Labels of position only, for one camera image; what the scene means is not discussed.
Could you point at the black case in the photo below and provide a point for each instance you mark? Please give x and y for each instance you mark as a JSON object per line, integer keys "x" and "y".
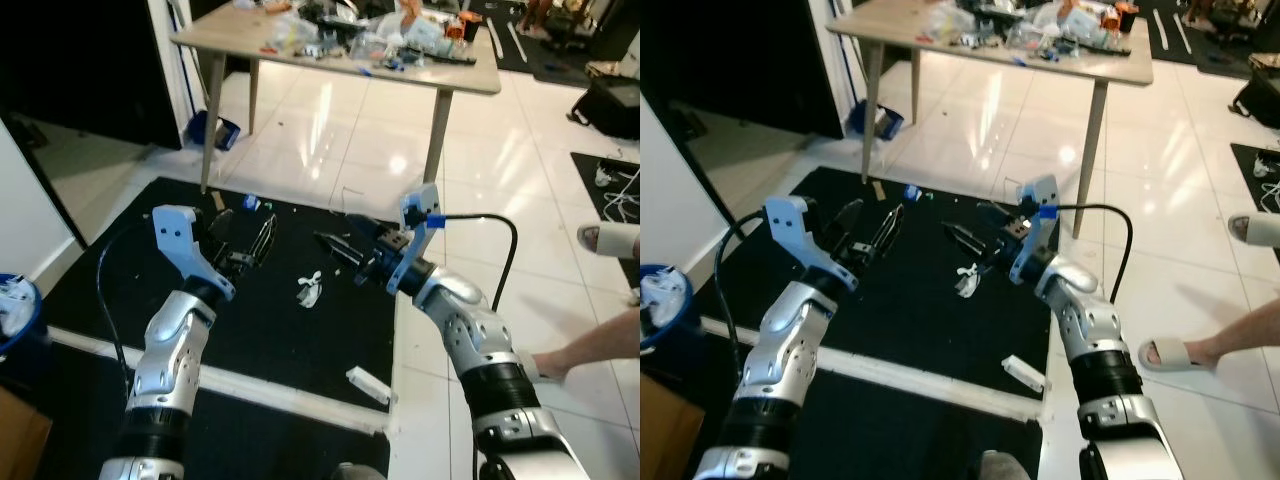
{"x": 610, "y": 108}
{"x": 1258, "y": 102}

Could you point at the white crumpled packaging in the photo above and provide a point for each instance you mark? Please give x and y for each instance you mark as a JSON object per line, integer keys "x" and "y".
{"x": 660, "y": 298}
{"x": 14, "y": 305}

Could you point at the white crumpled paper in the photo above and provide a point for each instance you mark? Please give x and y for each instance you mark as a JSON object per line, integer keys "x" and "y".
{"x": 310, "y": 292}
{"x": 968, "y": 283}

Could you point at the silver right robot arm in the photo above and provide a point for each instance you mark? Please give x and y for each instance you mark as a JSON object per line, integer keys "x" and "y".
{"x": 1090, "y": 320}
{"x": 470, "y": 330}

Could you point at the orange power tool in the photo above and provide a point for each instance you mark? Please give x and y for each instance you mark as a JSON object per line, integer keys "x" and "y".
{"x": 1122, "y": 16}
{"x": 457, "y": 27}

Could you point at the light wooden table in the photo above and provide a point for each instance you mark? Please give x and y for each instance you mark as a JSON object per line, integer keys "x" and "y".
{"x": 230, "y": 45}
{"x": 900, "y": 30}

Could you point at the grey robot foot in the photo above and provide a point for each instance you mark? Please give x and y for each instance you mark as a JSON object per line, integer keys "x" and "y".
{"x": 1002, "y": 466}
{"x": 360, "y": 472}

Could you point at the blue rubbish bin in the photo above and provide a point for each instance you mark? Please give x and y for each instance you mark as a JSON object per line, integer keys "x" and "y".
{"x": 27, "y": 338}
{"x": 684, "y": 325}

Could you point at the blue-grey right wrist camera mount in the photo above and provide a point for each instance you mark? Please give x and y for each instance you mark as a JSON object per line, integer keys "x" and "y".
{"x": 415, "y": 215}
{"x": 1040, "y": 195}

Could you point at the small wooden piece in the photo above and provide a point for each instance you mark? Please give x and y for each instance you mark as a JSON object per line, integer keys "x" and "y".
{"x": 879, "y": 190}
{"x": 217, "y": 200}

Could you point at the black floor mat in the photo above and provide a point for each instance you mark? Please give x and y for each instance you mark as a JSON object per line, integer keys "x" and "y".
{"x": 920, "y": 320}
{"x": 1258, "y": 195}
{"x": 600, "y": 250}
{"x": 900, "y": 430}
{"x": 280, "y": 330}
{"x": 260, "y": 440}

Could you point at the person bare leg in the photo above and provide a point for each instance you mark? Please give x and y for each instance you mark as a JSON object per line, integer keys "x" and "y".
{"x": 600, "y": 345}
{"x": 1245, "y": 340}

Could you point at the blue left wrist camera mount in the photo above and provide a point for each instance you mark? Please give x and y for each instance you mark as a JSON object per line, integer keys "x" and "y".
{"x": 800, "y": 225}
{"x": 180, "y": 240}

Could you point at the white flat packet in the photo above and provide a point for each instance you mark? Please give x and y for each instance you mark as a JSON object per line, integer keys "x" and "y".
{"x": 1022, "y": 372}
{"x": 368, "y": 385}

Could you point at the brown cardboard box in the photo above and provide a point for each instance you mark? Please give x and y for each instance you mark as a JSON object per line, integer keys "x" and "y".
{"x": 20, "y": 440}
{"x": 660, "y": 430}

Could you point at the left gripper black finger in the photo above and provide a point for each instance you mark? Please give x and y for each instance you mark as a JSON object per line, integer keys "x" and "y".
{"x": 851, "y": 216}
{"x": 889, "y": 234}
{"x": 264, "y": 242}
{"x": 221, "y": 224}

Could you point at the blue white packet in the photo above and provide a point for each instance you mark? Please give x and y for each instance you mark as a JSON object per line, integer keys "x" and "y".
{"x": 252, "y": 204}
{"x": 912, "y": 193}

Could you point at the white slipper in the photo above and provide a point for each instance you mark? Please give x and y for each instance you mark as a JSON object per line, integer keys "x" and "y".
{"x": 545, "y": 370}
{"x": 1258, "y": 230}
{"x": 612, "y": 240}
{"x": 1172, "y": 355}

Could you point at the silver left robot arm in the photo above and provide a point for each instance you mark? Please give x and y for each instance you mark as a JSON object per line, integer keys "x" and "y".
{"x": 170, "y": 340}
{"x": 790, "y": 340}

